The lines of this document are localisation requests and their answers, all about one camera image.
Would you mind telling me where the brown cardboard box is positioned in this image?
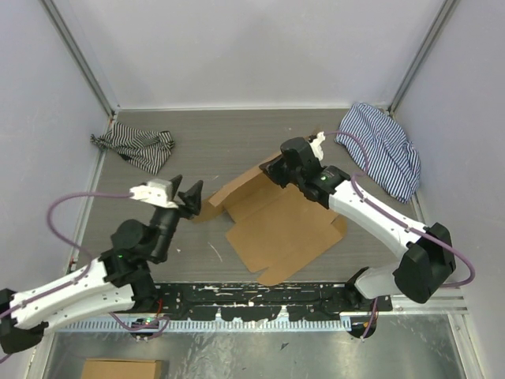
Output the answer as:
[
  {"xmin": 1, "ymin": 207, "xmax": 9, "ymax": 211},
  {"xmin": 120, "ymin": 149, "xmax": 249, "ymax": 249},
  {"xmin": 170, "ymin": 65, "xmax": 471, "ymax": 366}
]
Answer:
[{"xmin": 193, "ymin": 143, "xmax": 347, "ymax": 286}]

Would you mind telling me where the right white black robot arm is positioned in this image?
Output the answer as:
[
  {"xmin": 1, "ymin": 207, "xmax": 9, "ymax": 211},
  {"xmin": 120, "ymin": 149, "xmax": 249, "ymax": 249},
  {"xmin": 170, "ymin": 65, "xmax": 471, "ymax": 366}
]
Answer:
[{"xmin": 260, "ymin": 133, "xmax": 456, "ymax": 312}]

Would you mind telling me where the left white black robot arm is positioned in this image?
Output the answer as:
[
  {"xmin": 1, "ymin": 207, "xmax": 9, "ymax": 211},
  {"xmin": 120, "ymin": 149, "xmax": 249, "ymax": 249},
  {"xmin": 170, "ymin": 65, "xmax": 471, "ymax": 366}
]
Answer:
[{"xmin": 1, "ymin": 175, "xmax": 204, "ymax": 356}]

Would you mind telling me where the small cardboard box foreground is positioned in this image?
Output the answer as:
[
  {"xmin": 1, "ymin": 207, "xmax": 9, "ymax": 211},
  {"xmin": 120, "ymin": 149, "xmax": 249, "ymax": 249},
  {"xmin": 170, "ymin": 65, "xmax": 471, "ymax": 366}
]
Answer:
[{"xmin": 80, "ymin": 359, "xmax": 163, "ymax": 379}]

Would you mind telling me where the black white striped cloth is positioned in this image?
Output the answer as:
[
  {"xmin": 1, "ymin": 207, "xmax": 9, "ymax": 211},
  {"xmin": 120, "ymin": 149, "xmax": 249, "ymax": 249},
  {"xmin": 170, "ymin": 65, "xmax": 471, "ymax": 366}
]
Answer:
[{"xmin": 90, "ymin": 122, "xmax": 175, "ymax": 175}]

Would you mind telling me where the blue white striped cloth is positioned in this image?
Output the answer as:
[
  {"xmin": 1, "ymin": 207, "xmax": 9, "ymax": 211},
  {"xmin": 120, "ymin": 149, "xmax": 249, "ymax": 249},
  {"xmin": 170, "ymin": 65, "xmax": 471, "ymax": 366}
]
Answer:
[{"xmin": 335, "ymin": 103, "xmax": 421, "ymax": 203}]

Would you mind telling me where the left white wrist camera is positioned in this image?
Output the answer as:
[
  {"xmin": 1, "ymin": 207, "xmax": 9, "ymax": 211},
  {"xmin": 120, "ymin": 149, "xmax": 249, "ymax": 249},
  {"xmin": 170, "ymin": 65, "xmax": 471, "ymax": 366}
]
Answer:
[{"xmin": 129, "ymin": 178, "xmax": 178, "ymax": 208}]

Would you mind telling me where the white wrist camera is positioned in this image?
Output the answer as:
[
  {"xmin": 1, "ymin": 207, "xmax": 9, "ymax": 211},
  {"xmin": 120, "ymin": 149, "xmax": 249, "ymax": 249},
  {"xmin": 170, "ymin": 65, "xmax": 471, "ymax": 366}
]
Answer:
[
  {"xmin": 129, "ymin": 178, "xmax": 178, "ymax": 208},
  {"xmin": 309, "ymin": 131, "xmax": 326, "ymax": 161}
]

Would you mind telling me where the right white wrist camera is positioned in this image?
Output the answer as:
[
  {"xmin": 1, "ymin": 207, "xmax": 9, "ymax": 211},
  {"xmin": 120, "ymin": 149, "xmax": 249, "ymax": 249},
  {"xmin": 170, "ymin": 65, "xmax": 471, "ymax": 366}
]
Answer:
[{"xmin": 309, "ymin": 131, "xmax": 326, "ymax": 161}]

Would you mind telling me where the left aluminium frame post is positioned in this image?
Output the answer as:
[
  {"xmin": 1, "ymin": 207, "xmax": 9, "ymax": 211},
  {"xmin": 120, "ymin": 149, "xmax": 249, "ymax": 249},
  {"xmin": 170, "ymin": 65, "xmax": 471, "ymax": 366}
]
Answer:
[{"xmin": 39, "ymin": 0, "xmax": 118, "ymax": 118}]

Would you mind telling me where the aluminium frame post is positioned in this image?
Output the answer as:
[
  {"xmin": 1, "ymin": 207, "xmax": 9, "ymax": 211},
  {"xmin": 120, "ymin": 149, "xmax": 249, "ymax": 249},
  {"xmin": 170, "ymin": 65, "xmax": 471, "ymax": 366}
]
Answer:
[
  {"xmin": 387, "ymin": 0, "xmax": 460, "ymax": 115},
  {"xmin": 39, "ymin": 0, "xmax": 118, "ymax": 118}
]

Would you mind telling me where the right aluminium frame post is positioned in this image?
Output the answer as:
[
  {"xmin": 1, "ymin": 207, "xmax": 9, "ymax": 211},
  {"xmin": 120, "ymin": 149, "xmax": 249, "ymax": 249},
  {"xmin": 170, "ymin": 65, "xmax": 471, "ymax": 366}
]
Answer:
[{"xmin": 387, "ymin": 0, "xmax": 460, "ymax": 115}]

